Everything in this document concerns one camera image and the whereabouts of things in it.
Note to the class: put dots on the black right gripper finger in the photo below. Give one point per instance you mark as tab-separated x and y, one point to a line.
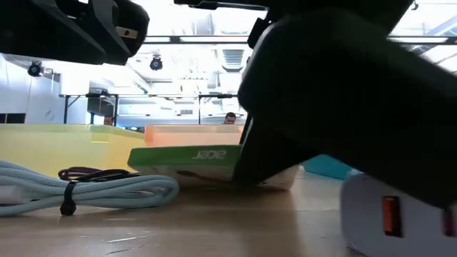
264	157
245	130

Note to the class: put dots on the small green acer box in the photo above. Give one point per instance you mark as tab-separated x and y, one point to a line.
178	157

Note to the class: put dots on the orange translucent plastic bin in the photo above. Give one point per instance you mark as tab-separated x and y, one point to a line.
189	135

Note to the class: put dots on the teal plastic bin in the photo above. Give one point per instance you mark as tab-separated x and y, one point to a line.
325	166

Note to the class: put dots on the yellow translucent plastic bin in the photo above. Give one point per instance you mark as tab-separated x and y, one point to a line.
53	150

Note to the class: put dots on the black hanging camera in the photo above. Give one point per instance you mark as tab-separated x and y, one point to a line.
34	69
156	63

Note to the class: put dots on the black background table frame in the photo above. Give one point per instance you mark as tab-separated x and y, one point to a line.
143	95

